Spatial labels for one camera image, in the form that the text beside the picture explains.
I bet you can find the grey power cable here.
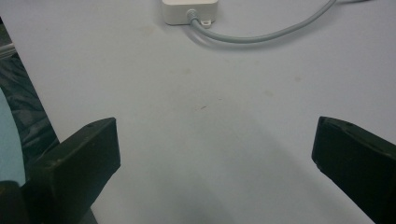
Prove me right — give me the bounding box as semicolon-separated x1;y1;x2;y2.
186;0;372;44

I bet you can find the white power strip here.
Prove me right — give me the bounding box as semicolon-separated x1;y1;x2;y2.
161;0;220;30

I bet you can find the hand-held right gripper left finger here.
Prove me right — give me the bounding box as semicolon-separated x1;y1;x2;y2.
23;117;121;224

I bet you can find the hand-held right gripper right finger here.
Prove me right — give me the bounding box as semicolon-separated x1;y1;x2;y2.
311;116;396;224

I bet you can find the dark plastic sheet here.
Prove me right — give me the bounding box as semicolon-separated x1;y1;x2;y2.
0;17;61;185

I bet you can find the light blue cloth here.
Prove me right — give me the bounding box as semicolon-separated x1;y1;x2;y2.
0;88;26;187

